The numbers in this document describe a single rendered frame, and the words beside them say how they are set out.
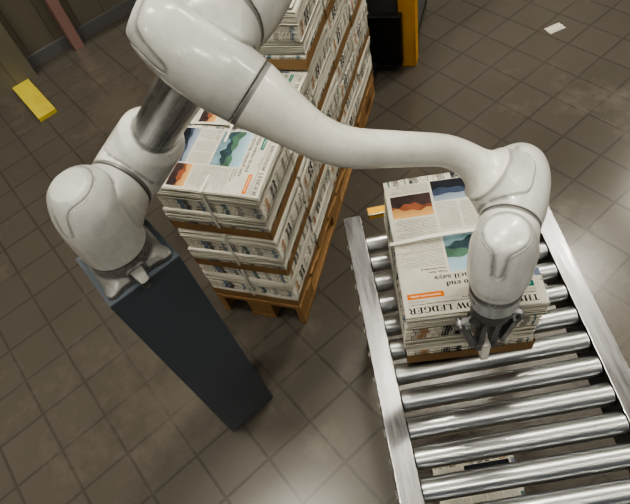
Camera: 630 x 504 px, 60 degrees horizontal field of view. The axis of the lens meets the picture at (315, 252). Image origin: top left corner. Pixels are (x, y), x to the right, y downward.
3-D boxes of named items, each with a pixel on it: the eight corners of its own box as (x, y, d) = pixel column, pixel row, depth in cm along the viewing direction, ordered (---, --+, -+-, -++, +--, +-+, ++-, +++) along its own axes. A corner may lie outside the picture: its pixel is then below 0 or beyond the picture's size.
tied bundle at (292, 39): (210, 70, 202) (188, 13, 183) (235, 23, 217) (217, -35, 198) (308, 72, 192) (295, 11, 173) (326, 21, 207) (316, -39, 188)
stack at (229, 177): (224, 310, 240) (145, 186, 173) (296, 125, 300) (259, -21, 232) (307, 324, 229) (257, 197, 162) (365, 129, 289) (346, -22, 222)
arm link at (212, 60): (248, 91, 68) (288, 25, 74) (115, 1, 63) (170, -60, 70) (217, 142, 79) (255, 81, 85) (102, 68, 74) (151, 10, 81)
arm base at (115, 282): (118, 313, 126) (107, 301, 121) (79, 258, 137) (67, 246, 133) (182, 264, 131) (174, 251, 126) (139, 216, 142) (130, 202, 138)
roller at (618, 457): (414, 481, 118) (413, 476, 114) (634, 444, 115) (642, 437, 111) (419, 506, 115) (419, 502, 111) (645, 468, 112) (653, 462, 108)
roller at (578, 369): (395, 395, 129) (394, 388, 125) (595, 359, 126) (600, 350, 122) (400, 416, 127) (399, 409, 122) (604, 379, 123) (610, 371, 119)
